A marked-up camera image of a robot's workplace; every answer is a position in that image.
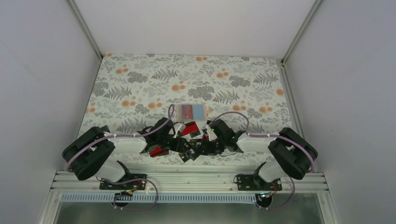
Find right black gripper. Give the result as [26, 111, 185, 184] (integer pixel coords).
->
[197, 137, 227, 156]

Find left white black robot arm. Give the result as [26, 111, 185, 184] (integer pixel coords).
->
[62, 118, 191, 189]

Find floral patterned table mat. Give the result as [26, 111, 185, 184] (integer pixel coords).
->
[70, 53, 302, 167]

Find red black card centre top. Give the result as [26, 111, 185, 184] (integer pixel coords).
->
[181, 121, 200, 138]

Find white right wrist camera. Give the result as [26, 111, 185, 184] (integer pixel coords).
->
[203, 125, 217, 141]

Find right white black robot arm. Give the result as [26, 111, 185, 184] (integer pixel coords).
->
[201, 119, 318, 190]

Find black red card left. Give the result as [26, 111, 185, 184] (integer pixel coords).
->
[149, 147, 169, 158]

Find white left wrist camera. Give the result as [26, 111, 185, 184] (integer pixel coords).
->
[172, 123, 186, 138]

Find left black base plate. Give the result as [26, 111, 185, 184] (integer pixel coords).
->
[99, 174, 147, 190]

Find black chip cards cluster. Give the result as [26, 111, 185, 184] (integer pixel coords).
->
[178, 139, 203, 162]

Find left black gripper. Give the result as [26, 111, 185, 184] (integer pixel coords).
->
[157, 135, 191, 153]

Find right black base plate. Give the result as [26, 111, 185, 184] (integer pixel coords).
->
[233, 174, 283, 191]

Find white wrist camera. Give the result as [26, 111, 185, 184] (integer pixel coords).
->
[172, 123, 186, 138]
[203, 125, 217, 141]

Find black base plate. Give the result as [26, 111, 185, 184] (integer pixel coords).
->
[99, 174, 147, 190]
[233, 174, 283, 191]

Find beige leather card holder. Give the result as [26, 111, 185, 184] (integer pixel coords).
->
[176, 104, 207, 122]

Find aluminium rail frame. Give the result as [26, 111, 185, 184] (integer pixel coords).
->
[39, 164, 339, 224]

